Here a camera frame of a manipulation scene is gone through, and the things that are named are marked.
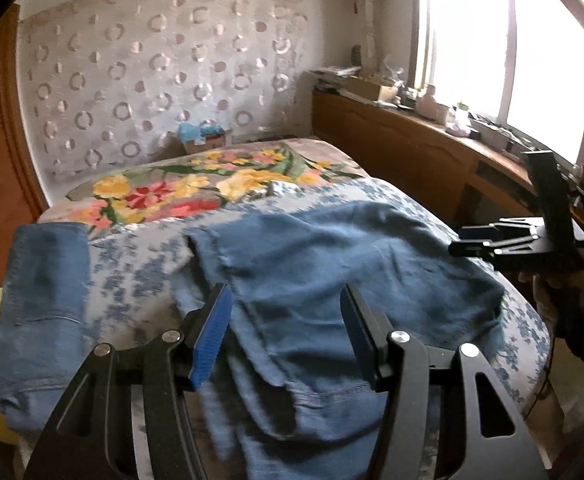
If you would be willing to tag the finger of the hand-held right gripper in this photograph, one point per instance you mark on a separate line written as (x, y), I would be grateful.
(474, 233)
(472, 251)

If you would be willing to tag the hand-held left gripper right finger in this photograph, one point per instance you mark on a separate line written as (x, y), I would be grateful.
(359, 330)

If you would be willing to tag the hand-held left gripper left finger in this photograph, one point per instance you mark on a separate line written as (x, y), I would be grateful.
(211, 335)

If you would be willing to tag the blue denim pants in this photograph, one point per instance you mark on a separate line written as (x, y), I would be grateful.
(322, 260)

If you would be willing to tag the person's right hand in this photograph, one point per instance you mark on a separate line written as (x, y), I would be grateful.
(546, 295)

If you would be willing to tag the bed with floral sheet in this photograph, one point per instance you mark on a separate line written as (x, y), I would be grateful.
(136, 260)

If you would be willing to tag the wooden windowsill shelf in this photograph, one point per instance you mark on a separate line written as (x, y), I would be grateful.
(397, 150)

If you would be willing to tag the green lidded jar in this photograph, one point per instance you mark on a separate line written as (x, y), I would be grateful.
(461, 117)

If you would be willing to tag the white bottle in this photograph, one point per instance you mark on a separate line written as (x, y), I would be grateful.
(429, 105)

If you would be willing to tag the pink floral blanket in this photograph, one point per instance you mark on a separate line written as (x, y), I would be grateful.
(171, 195)

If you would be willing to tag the open cardboard box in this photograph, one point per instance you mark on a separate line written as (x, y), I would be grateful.
(372, 91)

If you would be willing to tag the small brown box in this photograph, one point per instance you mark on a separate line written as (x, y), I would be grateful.
(211, 144)

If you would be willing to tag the window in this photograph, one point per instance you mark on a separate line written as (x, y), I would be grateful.
(472, 35)

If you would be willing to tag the light blue cloth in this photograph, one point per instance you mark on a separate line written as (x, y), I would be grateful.
(191, 131)

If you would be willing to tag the stack of papers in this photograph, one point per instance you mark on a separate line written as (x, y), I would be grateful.
(332, 75)

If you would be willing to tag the white lace window curtain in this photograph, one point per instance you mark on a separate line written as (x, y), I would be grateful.
(372, 10)

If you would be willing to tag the lace cloth with circles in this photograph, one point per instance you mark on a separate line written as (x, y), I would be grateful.
(146, 60)

